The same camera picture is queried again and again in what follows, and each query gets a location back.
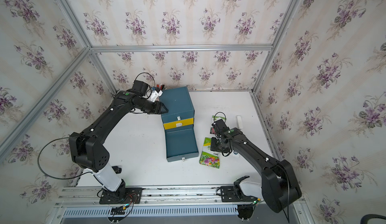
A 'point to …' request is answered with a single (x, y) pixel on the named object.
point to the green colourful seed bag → (208, 157)
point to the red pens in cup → (162, 87)
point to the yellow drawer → (178, 123)
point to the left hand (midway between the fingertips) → (165, 112)
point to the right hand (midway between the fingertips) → (216, 148)
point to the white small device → (239, 122)
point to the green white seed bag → (214, 118)
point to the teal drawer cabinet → (178, 101)
